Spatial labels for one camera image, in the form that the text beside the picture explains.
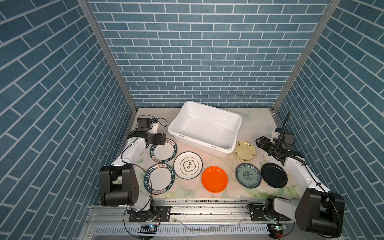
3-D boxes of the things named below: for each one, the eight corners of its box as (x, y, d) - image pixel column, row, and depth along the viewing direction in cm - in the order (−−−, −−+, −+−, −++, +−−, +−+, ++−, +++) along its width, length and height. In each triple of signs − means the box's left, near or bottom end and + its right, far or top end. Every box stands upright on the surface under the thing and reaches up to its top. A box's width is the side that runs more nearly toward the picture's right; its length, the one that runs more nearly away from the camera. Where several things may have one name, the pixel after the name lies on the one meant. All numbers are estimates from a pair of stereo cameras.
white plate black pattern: (172, 179, 87) (172, 177, 85) (175, 152, 98) (175, 151, 96) (202, 179, 87) (202, 178, 85) (202, 153, 98) (202, 151, 96)
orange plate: (201, 193, 82) (201, 192, 80) (201, 167, 92) (201, 166, 90) (228, 193, 82) (229, 192, 80) (225, 167, 92) (226, 166, 90)
